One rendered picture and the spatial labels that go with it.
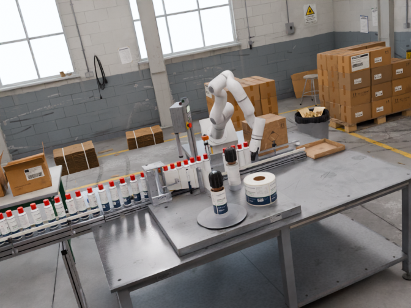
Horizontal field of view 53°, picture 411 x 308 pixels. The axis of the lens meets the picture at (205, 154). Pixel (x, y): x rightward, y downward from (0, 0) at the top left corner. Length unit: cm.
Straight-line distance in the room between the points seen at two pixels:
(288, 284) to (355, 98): 418
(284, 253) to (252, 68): 655
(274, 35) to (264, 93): 266
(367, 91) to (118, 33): 450
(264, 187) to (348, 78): 403
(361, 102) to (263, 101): 143
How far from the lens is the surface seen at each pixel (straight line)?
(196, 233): 243
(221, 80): 315
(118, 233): 275
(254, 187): 257
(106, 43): 814
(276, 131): 354
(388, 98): 687
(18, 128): 842
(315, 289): 299
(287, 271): 269
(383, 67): 671
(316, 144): 370
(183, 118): 292
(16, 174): 407
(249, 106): 310
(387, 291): 336
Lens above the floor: 208
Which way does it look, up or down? 19 degrees down
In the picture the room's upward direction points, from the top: 10 degrees counter-clockwise
